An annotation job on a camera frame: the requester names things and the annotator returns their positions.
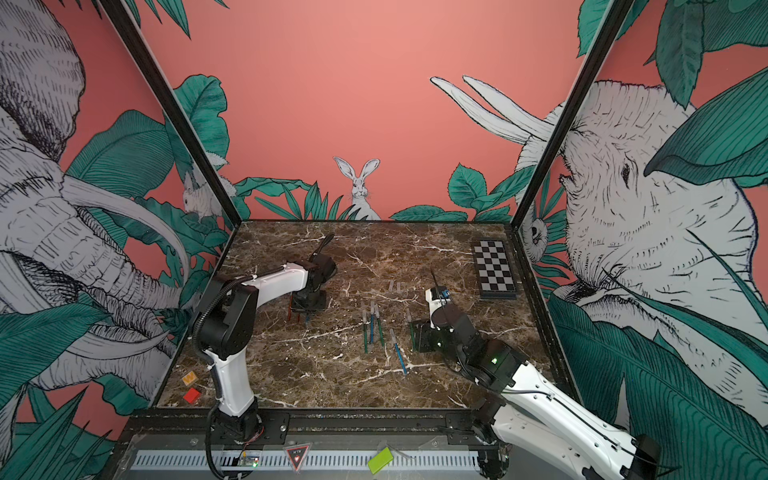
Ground orange small block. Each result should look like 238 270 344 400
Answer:
182 371 197 386

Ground black white checkerboard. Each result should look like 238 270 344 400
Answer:
472 238 517 300

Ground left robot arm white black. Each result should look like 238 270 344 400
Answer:
191 233 337 443

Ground triangular warning sticker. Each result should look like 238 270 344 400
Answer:
284 443 311 473

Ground green sticky note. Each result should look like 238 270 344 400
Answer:
367 447 394 475

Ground white slotted cable duct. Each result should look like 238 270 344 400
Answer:
129 450 480 472

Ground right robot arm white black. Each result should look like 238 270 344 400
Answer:
414 284 661 479

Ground left black frame post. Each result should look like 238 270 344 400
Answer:
98 0 242 230

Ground small circuit board green led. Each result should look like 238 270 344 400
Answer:
236 452 261 468

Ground black frame post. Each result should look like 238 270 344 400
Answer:
98 0 242 230
511 0 633 230

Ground right black frame post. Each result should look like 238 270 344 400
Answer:
511 0 633 230

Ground red small block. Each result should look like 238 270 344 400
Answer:
183 388 201 404

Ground black front mounting rail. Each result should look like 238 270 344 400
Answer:
121 407 490 448

